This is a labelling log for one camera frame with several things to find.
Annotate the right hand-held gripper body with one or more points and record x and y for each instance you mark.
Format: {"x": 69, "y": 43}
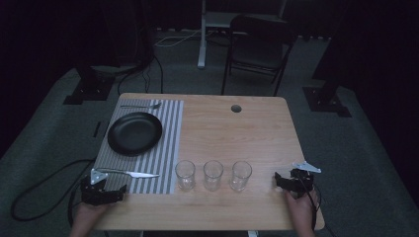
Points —
{"x": 301, "y": 181}

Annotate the grey striped placemat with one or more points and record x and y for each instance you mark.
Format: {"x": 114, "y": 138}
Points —
{"x": 168, "y": 138}

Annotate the white metal desk frame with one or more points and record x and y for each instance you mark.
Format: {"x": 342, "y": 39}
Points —
{"x": 202, "y": 42}

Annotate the person's left hand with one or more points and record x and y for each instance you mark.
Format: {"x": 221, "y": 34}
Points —
{"x": 90, "y": 214}

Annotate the person's right hand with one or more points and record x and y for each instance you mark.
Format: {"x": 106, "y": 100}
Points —
{"x": 301, "y": 209}

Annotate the black stand with base plate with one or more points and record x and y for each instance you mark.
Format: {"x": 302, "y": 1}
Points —
{"x": 326, "y": 98}
{"x": 89, "y": 87}

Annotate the black folding chair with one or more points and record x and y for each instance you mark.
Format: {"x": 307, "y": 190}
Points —
{"x": 260, "y": 49}

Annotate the small black floor strip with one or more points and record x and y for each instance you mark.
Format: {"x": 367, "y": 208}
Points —
{"x": 97, "y": 129}

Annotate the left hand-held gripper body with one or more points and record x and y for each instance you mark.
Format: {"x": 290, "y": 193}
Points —
{"x": 99, "y": 194}

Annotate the silver table knife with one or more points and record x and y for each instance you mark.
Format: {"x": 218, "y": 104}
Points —
{"x": 138, "y": 173}

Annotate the clear drinking glass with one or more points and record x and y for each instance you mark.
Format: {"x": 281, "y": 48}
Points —
{"x": 241, "y": 176}
{"x": 185, "y": 176}
{"x": 213, "y": 176}

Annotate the black round plate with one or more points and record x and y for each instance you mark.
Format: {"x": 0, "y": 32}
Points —
{"x": 134, "y": 133}

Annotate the silver spoon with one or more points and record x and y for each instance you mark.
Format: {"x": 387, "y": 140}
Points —
{"x": 145, "y": 106}

